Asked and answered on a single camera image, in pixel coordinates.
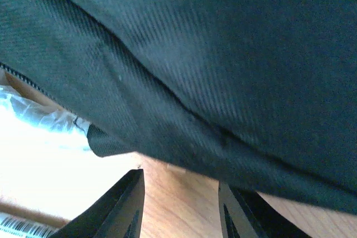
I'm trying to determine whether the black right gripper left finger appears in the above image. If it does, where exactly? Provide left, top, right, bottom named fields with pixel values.
left=51, top=169, right=145, bottom=238

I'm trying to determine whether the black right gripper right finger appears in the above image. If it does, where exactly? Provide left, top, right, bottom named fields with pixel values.
left=218, top=182, right=309, bottom=238

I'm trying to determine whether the black student backpack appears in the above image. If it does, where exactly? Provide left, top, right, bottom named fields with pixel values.
left=1, top=0, right=356, bottom=214

